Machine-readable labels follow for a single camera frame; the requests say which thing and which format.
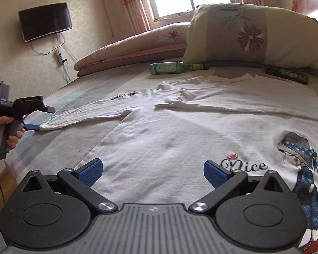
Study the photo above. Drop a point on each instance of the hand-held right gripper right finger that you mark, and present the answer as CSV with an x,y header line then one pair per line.
x,y
214,173

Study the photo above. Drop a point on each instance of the green glass bottle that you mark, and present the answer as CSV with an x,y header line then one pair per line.
x,y
169,68

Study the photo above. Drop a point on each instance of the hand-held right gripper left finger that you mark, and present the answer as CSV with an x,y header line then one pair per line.
x,y
91,173

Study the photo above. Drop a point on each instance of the person's left hand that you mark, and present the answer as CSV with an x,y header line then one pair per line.
x,y
14,140

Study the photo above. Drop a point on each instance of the black wall television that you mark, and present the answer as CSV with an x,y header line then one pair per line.
x,y
45,21

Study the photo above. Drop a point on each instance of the folded pink floral quilt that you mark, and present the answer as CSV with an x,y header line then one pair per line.
x,y
122,50

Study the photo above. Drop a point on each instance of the floral pillow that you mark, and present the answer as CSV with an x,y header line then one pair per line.
x,y
281,39

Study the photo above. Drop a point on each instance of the white printed long-sleeve shirt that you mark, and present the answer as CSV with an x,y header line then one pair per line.
x,y
161,137

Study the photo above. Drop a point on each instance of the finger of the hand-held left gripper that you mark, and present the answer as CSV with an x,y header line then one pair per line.
x,y
49,109
33,127

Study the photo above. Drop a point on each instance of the phone in dark patterned case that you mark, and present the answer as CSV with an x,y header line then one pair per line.
x,y
286,74

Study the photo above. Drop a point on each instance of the white power strip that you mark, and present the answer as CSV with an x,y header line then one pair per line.
x,y
61,57

